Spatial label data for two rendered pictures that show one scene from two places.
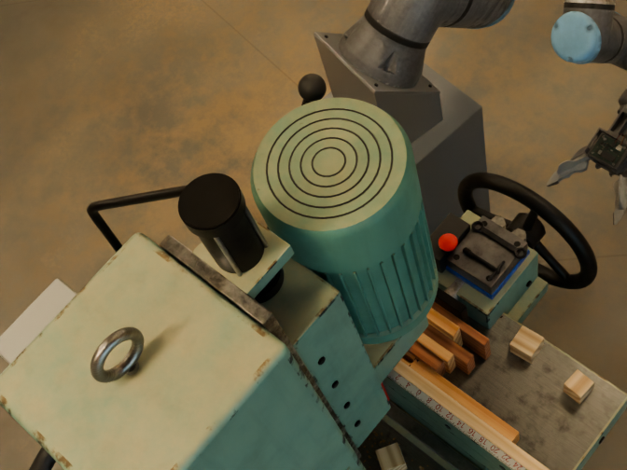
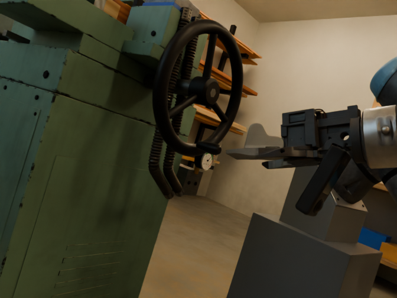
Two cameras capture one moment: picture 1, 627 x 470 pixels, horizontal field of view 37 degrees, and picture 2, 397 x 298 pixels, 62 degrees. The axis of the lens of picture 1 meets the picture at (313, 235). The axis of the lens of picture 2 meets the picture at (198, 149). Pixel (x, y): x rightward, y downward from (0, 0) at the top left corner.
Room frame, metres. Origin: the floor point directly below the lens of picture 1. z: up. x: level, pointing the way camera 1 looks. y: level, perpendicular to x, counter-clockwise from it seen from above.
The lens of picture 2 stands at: (0.41, -1.00, 0.69)
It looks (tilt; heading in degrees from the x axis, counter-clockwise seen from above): 1 degrees down; 64
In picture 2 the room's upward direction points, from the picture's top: 17 degrees clockwise
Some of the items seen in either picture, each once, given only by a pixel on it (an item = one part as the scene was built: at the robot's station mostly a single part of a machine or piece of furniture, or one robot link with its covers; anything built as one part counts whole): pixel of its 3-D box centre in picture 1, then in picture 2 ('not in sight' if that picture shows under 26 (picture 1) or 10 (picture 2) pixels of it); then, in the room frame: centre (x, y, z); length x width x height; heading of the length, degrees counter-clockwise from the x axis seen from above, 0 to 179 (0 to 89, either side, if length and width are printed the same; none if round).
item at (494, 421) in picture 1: (362, 328); not in sight; (0.61, -0.01, 0.92); 0.60 x 0.02 x 0.04; 28
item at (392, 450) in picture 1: (391, 459); not in sight; (0.42, 0.03, 0.82); 0.04 x 0.04 x 0.04; 87
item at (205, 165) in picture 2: not in sight; (202, 161); (0.87, -0.11, 0.65); 0.06 x 0.04 x 0.08; 28
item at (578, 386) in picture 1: (578, 386); not in sight; (0.38, -0.27, 0.92); 0.03 x 0.03 x 0.04; 23
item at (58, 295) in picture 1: (72, 352); not in sight; (0.52, 0.30, 1.40); 0.10 x 0.06 x 0.16; 118
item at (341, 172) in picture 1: (353, 229); not in sight; (0.54, -0.05, 1.35); 0.18 x 0.18 x 0.31
